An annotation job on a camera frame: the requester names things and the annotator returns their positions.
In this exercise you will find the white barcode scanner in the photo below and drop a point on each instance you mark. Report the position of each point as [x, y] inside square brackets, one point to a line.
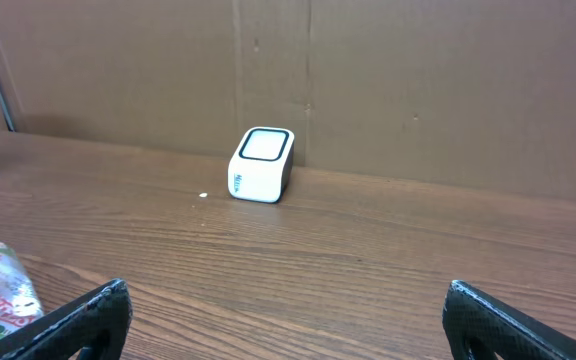
[260, 167]

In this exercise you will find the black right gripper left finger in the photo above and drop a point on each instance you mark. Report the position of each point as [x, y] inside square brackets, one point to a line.
[93, 326]

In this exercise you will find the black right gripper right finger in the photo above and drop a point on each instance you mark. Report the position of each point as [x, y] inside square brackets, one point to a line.
[479, 326]

